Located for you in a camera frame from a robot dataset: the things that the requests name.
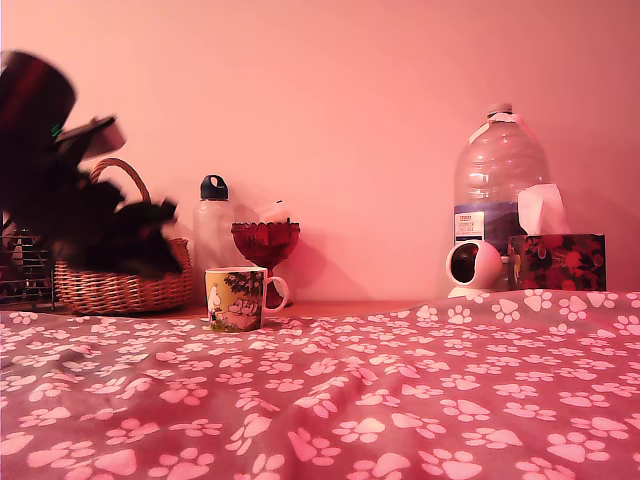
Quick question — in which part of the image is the paw-print cloth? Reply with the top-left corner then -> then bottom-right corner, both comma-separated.
0,288 -> 640,480

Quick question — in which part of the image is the cartoon print mug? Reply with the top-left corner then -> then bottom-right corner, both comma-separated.
203,267 -> 290,335

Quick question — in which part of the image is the pale candle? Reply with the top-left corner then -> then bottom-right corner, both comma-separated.
254,199 -> 292,226

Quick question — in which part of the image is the red glass goblet bowl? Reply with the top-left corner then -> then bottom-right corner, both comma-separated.
229,222 -> 302,310

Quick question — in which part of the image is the white tissue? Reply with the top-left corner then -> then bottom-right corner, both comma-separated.
516,183 -> 569,236

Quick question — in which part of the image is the small white round camera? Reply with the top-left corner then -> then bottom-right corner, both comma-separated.
444,240 -> 503,300

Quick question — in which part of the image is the floral tissue box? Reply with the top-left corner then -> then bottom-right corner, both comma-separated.
506,232 -> 607,293

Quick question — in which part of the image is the wicker basket with handle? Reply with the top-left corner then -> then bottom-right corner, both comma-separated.
52,157 -> 194,316

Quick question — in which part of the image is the pale flask with black cap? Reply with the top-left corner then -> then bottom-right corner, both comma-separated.
192,174 -> 237,302

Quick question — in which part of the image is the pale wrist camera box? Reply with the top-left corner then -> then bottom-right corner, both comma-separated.
54,116 -> 126,157

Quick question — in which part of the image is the metal wire utensil rack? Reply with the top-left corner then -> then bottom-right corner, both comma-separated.
0,209 -> 57,312

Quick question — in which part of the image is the large clear plastic water bottle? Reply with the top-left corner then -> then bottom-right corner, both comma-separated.
452,103 -> 550,259

